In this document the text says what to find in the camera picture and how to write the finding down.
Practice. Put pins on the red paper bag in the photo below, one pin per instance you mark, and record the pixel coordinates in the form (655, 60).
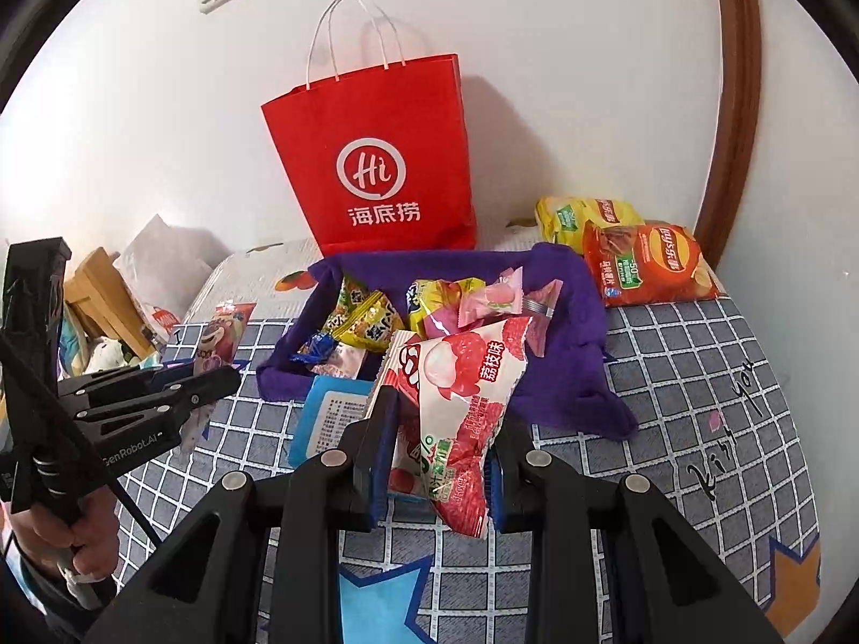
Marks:
(376, 147)

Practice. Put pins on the brown wooden door frame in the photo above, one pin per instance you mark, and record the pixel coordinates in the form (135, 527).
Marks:
(731, 114)

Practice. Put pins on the blue patterned pillow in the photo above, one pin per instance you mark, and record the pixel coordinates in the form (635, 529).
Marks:
(70, 345)

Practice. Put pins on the purple towel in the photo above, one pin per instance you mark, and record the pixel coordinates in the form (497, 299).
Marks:
(570, 375)

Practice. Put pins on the person's left hand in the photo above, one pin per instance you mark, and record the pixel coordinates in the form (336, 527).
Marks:
(94, 536)

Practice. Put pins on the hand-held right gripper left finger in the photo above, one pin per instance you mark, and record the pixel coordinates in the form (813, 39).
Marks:
(384, 476)

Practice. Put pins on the wooden headboard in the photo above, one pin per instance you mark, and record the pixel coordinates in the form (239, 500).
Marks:
(100, 288)

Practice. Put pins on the small blue snack packet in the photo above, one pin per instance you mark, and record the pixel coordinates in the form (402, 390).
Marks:
(315, 347)

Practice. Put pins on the pink peach snack packet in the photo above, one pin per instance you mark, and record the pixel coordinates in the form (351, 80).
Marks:
(490, 298)

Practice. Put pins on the pale pink text snack packet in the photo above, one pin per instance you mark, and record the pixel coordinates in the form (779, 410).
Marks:
(342, 361)

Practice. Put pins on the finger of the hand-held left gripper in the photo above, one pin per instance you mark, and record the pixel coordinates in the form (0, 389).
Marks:
(174, 399)
(134, 379)

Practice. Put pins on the yellow chips bag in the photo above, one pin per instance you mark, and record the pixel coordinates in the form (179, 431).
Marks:
(577, 214)

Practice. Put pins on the yellow and pink snack packet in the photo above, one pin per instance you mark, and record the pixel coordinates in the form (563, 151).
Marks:
(436, 298)

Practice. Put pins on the pink bear snack packet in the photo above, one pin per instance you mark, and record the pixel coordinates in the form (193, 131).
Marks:
(225, 335)

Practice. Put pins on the white red lychee snack packet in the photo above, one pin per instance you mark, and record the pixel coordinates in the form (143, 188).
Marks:
(456, 375)

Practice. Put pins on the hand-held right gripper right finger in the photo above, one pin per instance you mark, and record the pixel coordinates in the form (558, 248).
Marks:
(494, 493)

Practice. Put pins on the grey checked star sheet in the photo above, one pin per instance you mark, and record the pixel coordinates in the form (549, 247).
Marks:
(671, 375)

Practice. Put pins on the white plastic bag red label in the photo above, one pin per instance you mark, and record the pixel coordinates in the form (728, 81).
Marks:
(161, 268)

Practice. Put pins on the white spotted plush toy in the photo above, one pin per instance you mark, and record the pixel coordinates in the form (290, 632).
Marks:
(107, 352)

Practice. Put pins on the red chips bag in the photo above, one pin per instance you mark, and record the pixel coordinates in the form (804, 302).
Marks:
(651, 261)

